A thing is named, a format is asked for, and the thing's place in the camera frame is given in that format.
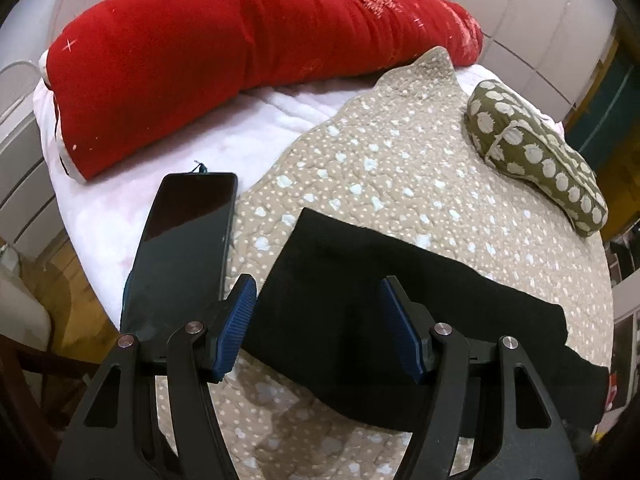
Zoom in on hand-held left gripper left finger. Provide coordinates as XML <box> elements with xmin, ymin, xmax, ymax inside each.
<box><xmin>55</xmin><ymin>274</ymin><xmax>258</xmax><ymax>480</ymax></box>

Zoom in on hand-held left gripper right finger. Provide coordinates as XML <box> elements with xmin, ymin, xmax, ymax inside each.
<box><xmin>378</xmin><ymin>275</ymin><xmax>581</xmax><ymax>480</ymax></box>

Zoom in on black pants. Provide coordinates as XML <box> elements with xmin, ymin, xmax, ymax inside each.
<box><xmin>240</xmin><ymin>207</ymin><xmax>611</xmax><ymax>436</ymax></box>

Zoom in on black smartphone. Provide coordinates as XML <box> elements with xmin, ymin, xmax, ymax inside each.
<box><xmin>120</xmin><ymin>172</ymin><xmax>239</xmax><ymax>356</ymax></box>

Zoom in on beige dotted quilt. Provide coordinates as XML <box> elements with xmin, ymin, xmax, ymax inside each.
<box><xmin>155</xmin><ymin>46</ymin><xmax>615</xmax><ymax>480</ymax></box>

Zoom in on white blanket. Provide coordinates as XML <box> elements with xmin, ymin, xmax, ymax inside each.
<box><xmin>32</xmin><ymin>62</ymin><xmax>567</xmax><ymax>333</ymax></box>

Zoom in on dark wooden chair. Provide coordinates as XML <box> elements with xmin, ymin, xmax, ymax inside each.
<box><xmin>0</xmin><ymin>330</ymin><xmax>103</xmax><ymax>466</ymax></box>

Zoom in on green patterned pillow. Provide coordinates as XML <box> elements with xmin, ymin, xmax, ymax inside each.
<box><xmin>466</xmin><ymin>80</ymin><xmax>609</xmax><ymax>238</ymax></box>

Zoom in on wooden shelf unit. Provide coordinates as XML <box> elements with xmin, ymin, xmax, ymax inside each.
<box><xmin>597</xmin><ymin>160</ymin><xmax>640</xmax><ymax>321</ymax></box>

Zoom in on white drawer cabinet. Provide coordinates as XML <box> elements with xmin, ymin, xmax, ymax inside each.
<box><xmin>0</xmin><ymin>60</ymin><xmax>67</xmax><ymax>248</ymax></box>

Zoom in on long red pillow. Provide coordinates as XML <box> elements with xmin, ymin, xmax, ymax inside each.
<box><xmin>42</xmin><ymin>0</ymin><xmax>485</xmax><ymax>181</ymax></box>

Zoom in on dark green door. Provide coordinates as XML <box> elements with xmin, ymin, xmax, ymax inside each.
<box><xmin>565</xmin><ymin>45</ymin><xmax>640</xmax><ymax>171</ymax></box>

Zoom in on white wardrobe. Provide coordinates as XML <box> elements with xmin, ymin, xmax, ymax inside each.
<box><xmin>300</xmin><ymin>0</ymin><xmax>621</xmax><ymax>126</ymax></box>

